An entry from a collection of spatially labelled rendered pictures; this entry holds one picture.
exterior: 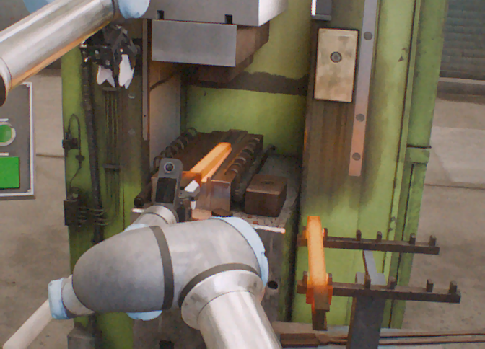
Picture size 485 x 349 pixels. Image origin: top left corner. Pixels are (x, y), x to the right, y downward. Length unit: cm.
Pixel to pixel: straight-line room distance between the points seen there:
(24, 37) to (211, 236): 38
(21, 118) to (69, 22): 69
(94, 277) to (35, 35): 34
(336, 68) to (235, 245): 80
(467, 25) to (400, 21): 603
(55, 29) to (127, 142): 86
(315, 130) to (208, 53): 34
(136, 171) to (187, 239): 96
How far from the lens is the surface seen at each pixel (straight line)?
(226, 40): 153
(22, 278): 329
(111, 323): 208
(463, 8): 762
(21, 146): 166
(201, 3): 153
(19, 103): 169
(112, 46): 134
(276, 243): 158
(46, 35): 99
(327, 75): 162
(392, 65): 164
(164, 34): 157
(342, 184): 171
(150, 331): 179
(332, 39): 161
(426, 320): 308
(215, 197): 163
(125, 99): 179
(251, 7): 150
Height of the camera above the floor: 156
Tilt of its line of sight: 19 degrees down
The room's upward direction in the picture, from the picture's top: 3 degrees clockwise
